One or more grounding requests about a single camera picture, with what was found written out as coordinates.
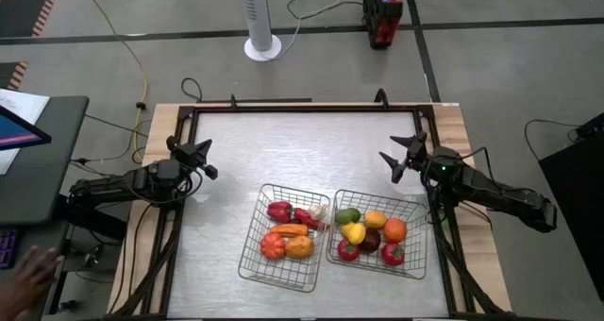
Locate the black thin floor cable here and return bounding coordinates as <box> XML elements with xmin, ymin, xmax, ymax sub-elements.
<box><xmin>524</xmin><ymin>118</ymin><xmax>581</xmax><ymax>145</ymax></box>

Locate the red tomato with green calyx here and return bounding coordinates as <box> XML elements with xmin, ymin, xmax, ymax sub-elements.
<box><xmin>380</xmin><ymin>242</ymin><xmax>406</xmax><ymax>267</ymax></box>
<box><xmin>337</xmin><ymin>238</ymin><xmax>361</xmax><ymax>262</ymax></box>

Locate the black looped floor cable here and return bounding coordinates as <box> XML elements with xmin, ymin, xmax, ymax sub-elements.
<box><xmin>180</xmin><ymin>76</ymin><xmax>204</xmax><ymax>103</ymax></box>

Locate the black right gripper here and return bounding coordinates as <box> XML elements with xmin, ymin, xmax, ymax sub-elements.
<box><xmin>378</xmin><ymin>131</ymin><xmax>438</xmax><ymax>184</ymax></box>

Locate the red bell pepper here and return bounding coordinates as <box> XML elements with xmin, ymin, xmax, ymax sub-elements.
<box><xmin>266</xmin><ymin>200</ymin><xmax>294</xmax><ymax>225</ymax></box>

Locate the dark purple plum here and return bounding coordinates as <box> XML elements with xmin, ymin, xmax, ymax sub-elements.
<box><xmin>359</xmin><ymin>227</ymin><xmax>382</xmax><ymax>254</ymax></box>

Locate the yellow orange mango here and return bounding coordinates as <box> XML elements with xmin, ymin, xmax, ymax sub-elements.
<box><xmin>364</xmin><ymin>210</ymin><xmax>389</xmax><ymax>230</ymax></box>

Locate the black mat with striped edge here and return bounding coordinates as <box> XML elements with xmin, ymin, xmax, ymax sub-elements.
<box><xmin>0</xmin><ymin>60</ymin><xmax>29</xmax><ymax>91</ymax></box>
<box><xmin>0</xmin><ymin>0</ymin><xmax>65</xmax><ymax>39</ymax></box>

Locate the white floor cable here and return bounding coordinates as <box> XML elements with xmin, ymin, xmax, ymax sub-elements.
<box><xmin>266</xmin><ymin>0</ymin><xmax>364</xmax><ymax>60</ymax></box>

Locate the dark grey desk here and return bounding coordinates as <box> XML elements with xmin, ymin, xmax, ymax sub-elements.
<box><xmin>0</xmin><ymin>95</ymin><xmax>91</xmax><ymax>228</ymax></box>

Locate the yellow floor cable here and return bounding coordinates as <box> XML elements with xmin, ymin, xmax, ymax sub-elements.
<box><xmin>75</xmin><ymin>0</ymin><xmax>150</xmax><ymax>164</ymax></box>

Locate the black keyboard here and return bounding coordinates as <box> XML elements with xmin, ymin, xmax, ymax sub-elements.
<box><xmin>0</xmin><ymin>228</ymin><xmax>19</xmax><ymax>270</ymax></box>

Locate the red black equipment case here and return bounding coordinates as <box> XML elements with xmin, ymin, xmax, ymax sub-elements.
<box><xmin>361</xmin><ymin>0</ymin><xmax>405</xmax><ymax>50</ymax></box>

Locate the computer monitor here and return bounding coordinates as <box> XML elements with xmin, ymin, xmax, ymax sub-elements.
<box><xmin>0</xmin><ymin>104</ymin><xmax>53</xmax><ymax>152</ymax></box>

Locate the round orange fruit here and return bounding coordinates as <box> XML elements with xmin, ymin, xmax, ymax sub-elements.
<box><xmin>382</xmin><ymin>217</ymin><xmax>409</xmax><ymax>245</ymax></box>

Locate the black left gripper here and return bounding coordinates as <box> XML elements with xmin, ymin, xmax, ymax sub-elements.
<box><xmin>165</xmin><ymin>135</ymin><xmax>220</xmax><ymax>180</ymax></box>

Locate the orange tomato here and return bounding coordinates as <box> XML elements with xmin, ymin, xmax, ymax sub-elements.
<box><xmin>260</xmin><ymin>232</ymin><xmax>287</xmax><ymax>261</ymax></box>

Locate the black cabinet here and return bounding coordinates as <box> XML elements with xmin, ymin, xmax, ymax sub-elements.
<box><xmin>537</xmin><ymin>112</ymin><xmax>604</xmax><ymax>303</ymax></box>

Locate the long red pepper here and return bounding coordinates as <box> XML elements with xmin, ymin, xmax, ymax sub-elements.
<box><xmin>293</xmin><ymin>207</ymin><xmax>331</xmax><ymax>231</ymax></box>

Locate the person's hand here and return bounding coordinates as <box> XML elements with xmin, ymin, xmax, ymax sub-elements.
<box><xmin>0</xmin><ymin>245</ymin><xmax>65</xmax><ymax>321</ymax></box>

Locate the black table frame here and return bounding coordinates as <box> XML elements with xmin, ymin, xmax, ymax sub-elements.
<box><xmin>106</xmin><ymin>96</ymin><xmax>515</xmax><ymax>321</ymax></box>

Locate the white tower fan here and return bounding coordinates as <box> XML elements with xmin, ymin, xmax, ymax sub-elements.
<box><xmin>237</xmin><ymin>0</ymin><xmax>283</xmax><ymax>62</ymax></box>

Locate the metal wire basket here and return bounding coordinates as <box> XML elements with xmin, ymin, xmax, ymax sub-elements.
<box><xmin>325</xmin><ymin>188</ymin><xmax>429</xmax><ymax>281</ymax></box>
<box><xmin>237</xmin><ymin>182</ymin><xmax>331</xmax><ymax>294</ymax></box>

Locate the orange carrot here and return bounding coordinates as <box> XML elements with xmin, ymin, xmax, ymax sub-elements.
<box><xmin>269</xmin><ymin>223</ymin><xmax>310</xmax><ymax>239</ymax></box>

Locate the white garlic bulb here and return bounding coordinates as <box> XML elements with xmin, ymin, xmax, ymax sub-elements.
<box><xmin>307</xmin><ymin>203</ymin><xmax>329</xmax><ymax>221</ymax></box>

